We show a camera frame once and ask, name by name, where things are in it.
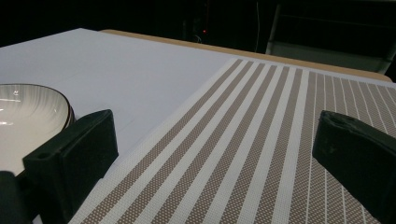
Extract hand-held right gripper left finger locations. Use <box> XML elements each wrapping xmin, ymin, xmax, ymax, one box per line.
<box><xmin>21</xmin><ymin>108</ymin><xmax>120</xmax><ymax>224</ymax></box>

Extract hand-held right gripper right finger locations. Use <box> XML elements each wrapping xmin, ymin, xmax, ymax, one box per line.
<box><xmin>312</xmin><ymin>109</ymin><xmax>396</xmax><ymax>224</ymax></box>

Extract white dark-rimmed plate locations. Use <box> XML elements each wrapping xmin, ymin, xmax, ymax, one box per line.
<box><xmin>64</xmin><ymin>105</ymin><xmax>77</xmax><ymax>131</ymax></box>
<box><xmin>0</xmin><ymin>83</ymin><xmax>73</xmax><ymax>176</ymax></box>

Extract white table cover sheet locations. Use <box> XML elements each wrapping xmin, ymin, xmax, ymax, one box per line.
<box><xmin>0</xmin><ymin>27</ymin><xmax>393</xmax><ymax>224</ymax></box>

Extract striped woven placemat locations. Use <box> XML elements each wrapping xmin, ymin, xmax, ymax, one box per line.
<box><xmin>68</xmin><ymin>58</ymin><xmax>396</xmax><ymax>224</ymax></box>

